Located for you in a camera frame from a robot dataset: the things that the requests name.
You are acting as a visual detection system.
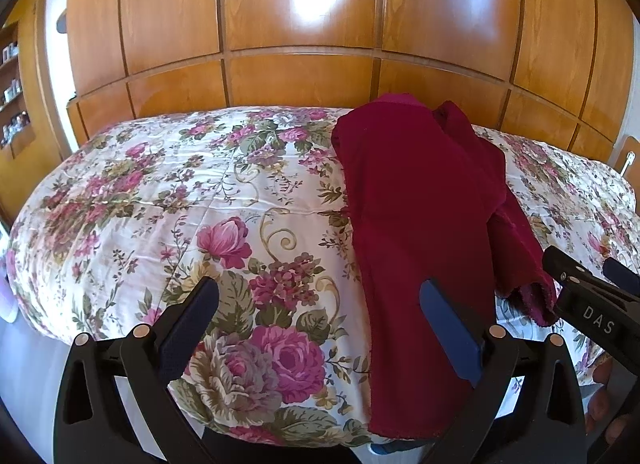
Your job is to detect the dark red sweater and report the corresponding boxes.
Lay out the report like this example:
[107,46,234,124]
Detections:
[332,94,556,439]

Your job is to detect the person's right hand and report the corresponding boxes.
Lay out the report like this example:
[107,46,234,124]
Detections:
[585,358,631,444]

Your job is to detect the wooden wardrobe doors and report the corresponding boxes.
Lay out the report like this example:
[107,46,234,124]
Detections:
[66,0,639,161]

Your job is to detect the floral bed quilt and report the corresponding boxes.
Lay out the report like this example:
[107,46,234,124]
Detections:
[3,106,639,447]

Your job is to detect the wooden shelf cabinet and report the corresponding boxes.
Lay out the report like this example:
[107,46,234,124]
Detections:
[1,0,70,226]

